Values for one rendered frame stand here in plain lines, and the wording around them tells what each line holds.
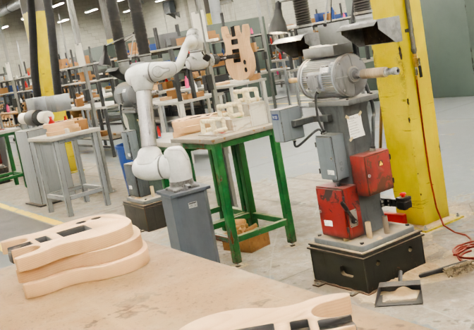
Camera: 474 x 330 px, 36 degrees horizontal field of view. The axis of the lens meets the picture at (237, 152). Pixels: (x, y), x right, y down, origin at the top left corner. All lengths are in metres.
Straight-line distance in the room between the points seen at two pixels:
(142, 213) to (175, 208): 2.20
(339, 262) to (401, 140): 1.30
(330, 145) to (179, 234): 1.12
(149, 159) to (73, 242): 2.39
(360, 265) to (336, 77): 1.09
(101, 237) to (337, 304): 0.92
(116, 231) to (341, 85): 2.20
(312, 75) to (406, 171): 1.36
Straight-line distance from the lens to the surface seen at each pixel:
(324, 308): 1.68
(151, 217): 6.74
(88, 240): 2.33
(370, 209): 4.43
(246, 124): 5.26
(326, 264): 4.52
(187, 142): 5.27
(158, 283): 2.17
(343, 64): 4.24
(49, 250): 2.32
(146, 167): 4.68
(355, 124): 4.32
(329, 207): 4.37
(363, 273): 4.28
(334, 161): 4.27
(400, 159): 5.40
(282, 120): 4.32
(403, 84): 5.24
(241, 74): 5.38
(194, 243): 4.63
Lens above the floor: 1.54
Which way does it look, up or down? 8 degrees down
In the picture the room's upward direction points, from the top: 10 degrees counter-clockwise
